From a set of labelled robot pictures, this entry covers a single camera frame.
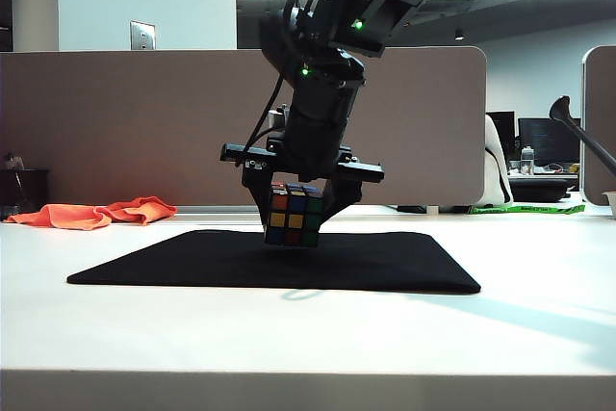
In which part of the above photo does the narrow black monitor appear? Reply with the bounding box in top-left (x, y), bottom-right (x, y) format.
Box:
top-left (485, 111), bottom-right (517, 155)

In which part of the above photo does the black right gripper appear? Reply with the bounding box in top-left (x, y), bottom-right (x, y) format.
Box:
top-left (219, 74), bottom-right (386, 235)

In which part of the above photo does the metal wall switch plate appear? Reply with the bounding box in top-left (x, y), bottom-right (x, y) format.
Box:
top-left (129, 20), bottom-right (157, 52)

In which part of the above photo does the brown divider with white edge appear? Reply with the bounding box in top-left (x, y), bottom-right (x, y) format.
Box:
top-left (579, 45), bottom-right (616, 207)

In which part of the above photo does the black padded chair part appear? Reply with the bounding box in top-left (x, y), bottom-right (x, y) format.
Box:
top-left (507, 178), bottom-right (572, 203)

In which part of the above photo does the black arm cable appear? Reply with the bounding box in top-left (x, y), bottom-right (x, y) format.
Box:
top-left (243, 0), bottom-right (324, 152)

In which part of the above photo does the black rod with curved head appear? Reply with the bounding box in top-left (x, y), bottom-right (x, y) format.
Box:
top-left (549, 95), bottom-right (616, 169)

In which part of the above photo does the multicoloured Rubik's cube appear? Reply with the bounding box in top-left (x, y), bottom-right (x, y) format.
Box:
top-left (263, 182), bottom-right (324, 248)

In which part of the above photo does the wide computer monitor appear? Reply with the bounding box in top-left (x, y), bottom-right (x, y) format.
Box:
top-left (518, 117), bottom-right (582, 167)

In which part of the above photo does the black pen holder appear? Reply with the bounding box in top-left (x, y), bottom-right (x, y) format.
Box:
top-left (0, 153), bottom-right (51, 219)

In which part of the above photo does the orange cloth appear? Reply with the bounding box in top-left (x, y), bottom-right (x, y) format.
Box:
top-left (5, 195), bottom-right (179, 232)

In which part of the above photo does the green tape strip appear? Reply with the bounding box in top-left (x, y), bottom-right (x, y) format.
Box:
top-left (469, 204), bottom-right (586, 216)

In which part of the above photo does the silver divider base rail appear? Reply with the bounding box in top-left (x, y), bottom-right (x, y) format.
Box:
top-left (175, 205), bottom-right (261, 215)

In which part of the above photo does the wide brown desk divider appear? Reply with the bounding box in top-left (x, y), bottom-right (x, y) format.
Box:
top-left (0, 46), bottom-right (487, 208)

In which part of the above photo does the black mouse pad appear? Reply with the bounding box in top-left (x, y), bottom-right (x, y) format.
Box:
top-left (65, 230), bottom-right (482, 295)

